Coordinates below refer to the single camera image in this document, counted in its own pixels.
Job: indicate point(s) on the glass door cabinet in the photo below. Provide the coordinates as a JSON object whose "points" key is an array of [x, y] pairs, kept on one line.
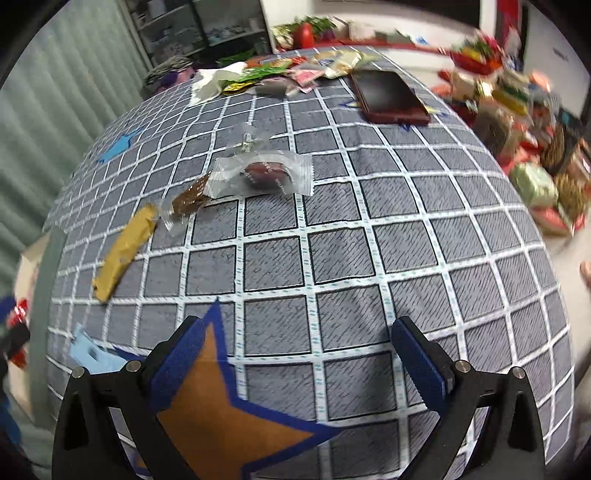
{"points": [[203, 27]]}

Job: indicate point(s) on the cardboard box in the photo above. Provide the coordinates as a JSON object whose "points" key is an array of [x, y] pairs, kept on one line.
{"points": [[28, 323]]}

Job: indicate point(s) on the yellow snack bar packet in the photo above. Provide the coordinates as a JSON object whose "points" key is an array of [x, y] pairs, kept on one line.
{"points": [[123, 251]]}

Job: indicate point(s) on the clear dark plum candy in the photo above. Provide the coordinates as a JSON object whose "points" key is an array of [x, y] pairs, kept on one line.
{"points": [[265, 174]]}

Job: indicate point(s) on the red round toy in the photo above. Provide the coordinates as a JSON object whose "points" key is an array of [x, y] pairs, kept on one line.
{"points": [[304, 34]]}

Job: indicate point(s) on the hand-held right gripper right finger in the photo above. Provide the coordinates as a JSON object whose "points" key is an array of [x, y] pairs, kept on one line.
{"points": [[422, 364]]}

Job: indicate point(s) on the zebra striped cloth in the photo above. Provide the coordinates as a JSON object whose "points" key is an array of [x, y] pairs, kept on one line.
{"points": [[170, 69]]}

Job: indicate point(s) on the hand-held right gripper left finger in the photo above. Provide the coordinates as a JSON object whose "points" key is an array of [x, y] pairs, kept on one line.
{"points": [[178, 364]]}

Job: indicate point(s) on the dark red smartphone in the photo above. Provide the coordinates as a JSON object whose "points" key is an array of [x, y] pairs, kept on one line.
{"points": [[390, 96]]}

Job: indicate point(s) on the grey checked star bedsheet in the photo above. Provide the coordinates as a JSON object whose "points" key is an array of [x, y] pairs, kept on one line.
{"points": [[314, 277]]}

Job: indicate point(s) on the small clear empty wrapper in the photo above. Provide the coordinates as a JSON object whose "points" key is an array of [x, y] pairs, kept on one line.
{"points": [[247, 141]]}

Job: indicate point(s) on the red and blue packet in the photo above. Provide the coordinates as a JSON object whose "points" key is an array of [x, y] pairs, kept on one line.
{"points": [[14, 330]]}

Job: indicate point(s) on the white crumpled bag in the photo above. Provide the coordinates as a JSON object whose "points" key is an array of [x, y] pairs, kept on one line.
{"points": [[213, 83]]}

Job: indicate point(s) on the clear brown snack bar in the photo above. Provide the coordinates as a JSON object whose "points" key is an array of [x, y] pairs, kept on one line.
{"points": [[189, 199]]}

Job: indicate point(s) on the pile of assorted snack packets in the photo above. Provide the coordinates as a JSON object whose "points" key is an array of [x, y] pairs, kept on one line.
{"points": [[295, 69]]}

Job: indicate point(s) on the heap of colourful snack packages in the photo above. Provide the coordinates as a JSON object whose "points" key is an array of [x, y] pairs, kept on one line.
{"points": [[512, 106]]}

